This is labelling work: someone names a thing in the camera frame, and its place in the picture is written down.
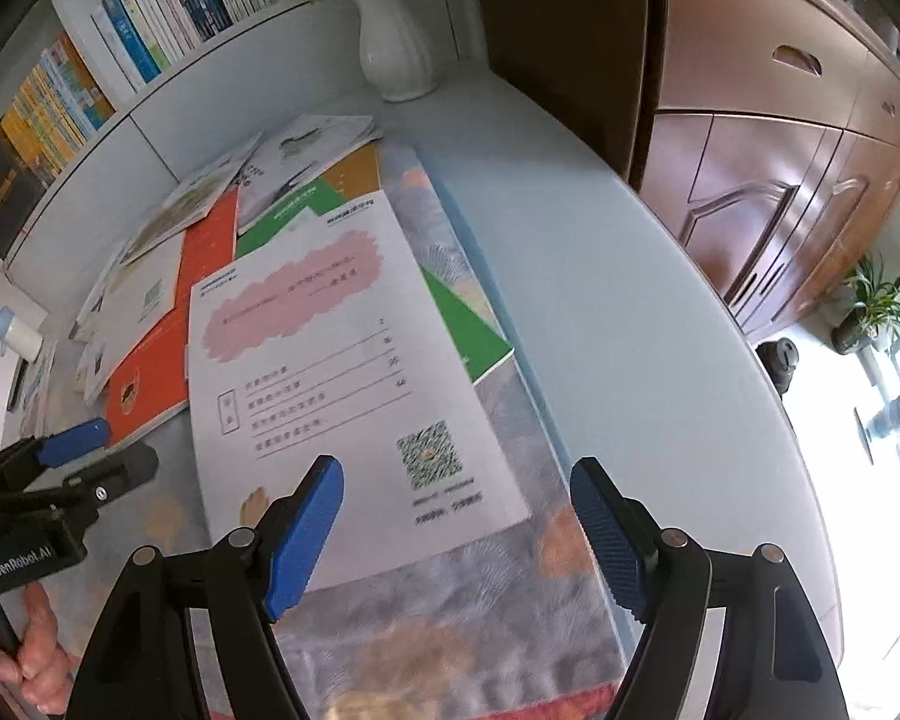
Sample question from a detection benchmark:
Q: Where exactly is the row of white blue books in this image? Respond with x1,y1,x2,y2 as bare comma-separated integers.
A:
90,0,327,95

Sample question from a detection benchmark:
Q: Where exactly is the mustard orange book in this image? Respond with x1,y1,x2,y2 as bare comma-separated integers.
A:
321,145,385,200

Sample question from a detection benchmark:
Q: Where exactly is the white book with code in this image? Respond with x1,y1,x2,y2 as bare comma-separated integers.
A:
71,229,190,406

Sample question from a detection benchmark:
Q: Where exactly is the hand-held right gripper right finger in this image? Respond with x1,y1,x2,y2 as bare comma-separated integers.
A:
570,456,850,720

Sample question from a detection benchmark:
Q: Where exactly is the leaf-print blanket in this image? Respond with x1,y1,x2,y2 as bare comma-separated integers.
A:
41,141,625,720

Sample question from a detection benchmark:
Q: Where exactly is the person's left hand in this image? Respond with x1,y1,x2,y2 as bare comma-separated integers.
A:
0,583,77,717

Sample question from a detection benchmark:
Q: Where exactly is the orange-red book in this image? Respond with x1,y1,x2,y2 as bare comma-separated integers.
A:
103,190,241,445

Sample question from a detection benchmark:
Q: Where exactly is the black round object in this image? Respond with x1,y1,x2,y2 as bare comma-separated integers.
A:
756,337,800,392

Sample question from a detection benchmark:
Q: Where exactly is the row of dark hardcover books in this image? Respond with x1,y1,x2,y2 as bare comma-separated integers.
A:
0,116,50,260

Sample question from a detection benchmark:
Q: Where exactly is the white vase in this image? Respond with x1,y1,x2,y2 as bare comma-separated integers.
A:
349,0,442,104

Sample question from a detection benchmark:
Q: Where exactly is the row of yellow colourful books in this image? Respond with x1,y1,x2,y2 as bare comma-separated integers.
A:
0,31,117,188

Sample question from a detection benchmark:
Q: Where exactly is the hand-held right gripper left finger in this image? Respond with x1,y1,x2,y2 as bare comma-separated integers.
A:
66,454,345,720

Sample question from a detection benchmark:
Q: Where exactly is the white book pink patch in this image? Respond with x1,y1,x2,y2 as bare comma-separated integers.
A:
187,191,532,592

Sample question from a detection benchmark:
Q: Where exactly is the wooden cabinet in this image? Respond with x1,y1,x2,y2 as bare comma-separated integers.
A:
469,0,900,338

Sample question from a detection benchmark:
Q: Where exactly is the white bottle blue cap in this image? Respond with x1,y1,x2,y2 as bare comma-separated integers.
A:
0,305,47,362

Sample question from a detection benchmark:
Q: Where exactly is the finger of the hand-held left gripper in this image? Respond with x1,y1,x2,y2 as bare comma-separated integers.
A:
0,418,115,506
22,440,160,533

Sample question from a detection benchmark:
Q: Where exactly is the white picture booklet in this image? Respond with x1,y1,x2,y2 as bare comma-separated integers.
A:
21,340,59,430

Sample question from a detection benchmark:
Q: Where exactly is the green thin book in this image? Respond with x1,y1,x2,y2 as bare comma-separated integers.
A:
234,181,516,387

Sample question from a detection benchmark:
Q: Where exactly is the white book black lettering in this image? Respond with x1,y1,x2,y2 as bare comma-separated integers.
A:
234,150,346,230

